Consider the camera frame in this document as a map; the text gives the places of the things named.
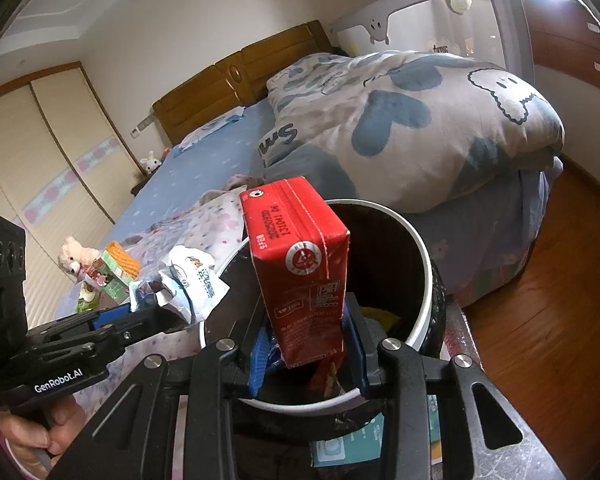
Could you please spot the green spouted pouch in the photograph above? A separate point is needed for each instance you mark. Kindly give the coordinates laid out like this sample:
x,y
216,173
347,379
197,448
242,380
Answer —
x,y
87,300

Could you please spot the bed with blue sheet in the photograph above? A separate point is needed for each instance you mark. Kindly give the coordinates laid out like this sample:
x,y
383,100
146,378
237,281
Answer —
x,y
190,175

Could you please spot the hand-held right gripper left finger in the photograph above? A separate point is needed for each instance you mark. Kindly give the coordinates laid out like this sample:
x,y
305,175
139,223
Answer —
x,y
259,365

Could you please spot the blue white pillow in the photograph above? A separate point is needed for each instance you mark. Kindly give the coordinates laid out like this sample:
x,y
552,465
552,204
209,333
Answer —
x,y
210,127

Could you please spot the white printed wrapper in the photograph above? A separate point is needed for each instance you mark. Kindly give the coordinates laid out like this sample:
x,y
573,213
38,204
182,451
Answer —
x,y
195,280

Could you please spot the white rabbit plush toy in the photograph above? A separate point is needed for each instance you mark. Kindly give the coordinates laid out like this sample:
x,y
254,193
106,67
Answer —
x,y
151,164

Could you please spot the cream sliding door wardrobe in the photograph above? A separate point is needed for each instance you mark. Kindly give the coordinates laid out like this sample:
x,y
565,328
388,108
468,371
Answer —
x,y
55,160

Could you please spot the white bin with black liner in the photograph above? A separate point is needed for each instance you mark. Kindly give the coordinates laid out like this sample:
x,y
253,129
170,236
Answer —
x,y
395,255

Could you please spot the person's left hand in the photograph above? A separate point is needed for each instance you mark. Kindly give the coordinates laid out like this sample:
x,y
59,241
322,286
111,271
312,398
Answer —
x,y
30,435

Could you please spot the wooden headboard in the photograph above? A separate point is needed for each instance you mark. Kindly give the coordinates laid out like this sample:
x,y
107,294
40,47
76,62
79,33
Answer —
x,y
205,95

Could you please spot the grey bed guard rail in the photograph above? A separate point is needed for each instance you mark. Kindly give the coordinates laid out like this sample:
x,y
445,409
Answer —
x,y
410,10

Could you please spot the green drink carton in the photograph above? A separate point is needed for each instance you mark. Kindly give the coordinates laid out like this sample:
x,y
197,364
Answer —
x,y
112,275

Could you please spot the red snack packet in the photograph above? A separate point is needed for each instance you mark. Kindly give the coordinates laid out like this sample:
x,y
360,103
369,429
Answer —
x,y
325,380

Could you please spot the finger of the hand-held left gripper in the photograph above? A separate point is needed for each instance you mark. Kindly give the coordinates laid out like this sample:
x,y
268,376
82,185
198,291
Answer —
x,y
145,322
112,319

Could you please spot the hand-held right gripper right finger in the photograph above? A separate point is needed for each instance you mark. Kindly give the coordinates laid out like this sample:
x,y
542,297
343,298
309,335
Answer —
x,y
357,355

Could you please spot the wooden nightstand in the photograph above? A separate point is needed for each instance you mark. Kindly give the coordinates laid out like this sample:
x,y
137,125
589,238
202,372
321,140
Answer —
x,y
140,185

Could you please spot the red drink carton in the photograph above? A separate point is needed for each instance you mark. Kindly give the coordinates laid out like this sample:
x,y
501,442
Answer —
x,y
295,270

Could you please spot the brown drawer cabinet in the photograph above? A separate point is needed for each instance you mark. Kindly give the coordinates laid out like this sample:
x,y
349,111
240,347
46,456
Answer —
x,y
570,35

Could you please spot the grey heart patterned quilt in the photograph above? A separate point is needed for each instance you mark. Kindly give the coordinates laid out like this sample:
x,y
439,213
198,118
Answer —
x,y
405,125

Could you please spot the beige teddy bear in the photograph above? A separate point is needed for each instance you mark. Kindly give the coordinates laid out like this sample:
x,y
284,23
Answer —
x,y
72,257

